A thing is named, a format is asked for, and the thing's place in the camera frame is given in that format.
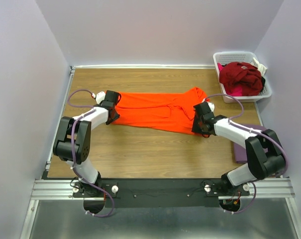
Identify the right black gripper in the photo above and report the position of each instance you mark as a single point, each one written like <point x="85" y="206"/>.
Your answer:
<point x="195" y="127"/>

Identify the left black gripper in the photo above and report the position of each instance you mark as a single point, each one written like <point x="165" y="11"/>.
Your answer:
<point x="116" y="117"/>

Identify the orange t shirt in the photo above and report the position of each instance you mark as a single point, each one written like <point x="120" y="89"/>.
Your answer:
<point x="173" y="112"/>

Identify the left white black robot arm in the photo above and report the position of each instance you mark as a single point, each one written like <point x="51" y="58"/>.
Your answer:
<point x="73" y="138"/>

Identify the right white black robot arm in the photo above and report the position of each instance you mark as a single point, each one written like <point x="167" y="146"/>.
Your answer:
<point x="240" y="175"/>

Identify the pink garment in basket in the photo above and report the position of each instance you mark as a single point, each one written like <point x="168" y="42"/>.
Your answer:
<point x="235" y="91"/>

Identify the folded purple t shirt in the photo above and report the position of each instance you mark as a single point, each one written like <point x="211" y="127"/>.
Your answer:
<point x="242" y="152"/>

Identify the white plastic laundry basket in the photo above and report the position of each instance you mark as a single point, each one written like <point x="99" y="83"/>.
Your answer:
<point x="240" y="56"/>

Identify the dark red shirt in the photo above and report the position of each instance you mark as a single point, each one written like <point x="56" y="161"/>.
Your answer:
<point x="242" y="74"/>

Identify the white garment in basket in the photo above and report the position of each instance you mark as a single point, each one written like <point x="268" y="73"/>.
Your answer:
<point x="261" y="68"/>

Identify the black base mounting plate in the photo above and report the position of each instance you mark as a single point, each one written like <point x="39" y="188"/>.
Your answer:
<point x="155" y="193"/>

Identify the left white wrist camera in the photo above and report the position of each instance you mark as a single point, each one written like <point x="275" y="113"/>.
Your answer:
<point x="99" y="97"/>

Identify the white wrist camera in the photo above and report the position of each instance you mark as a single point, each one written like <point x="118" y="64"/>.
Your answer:
<point x="99" y="97"/>
<point x="211" y="106"/>

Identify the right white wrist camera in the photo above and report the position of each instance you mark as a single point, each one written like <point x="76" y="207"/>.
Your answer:
<point x="211" y="106"/>

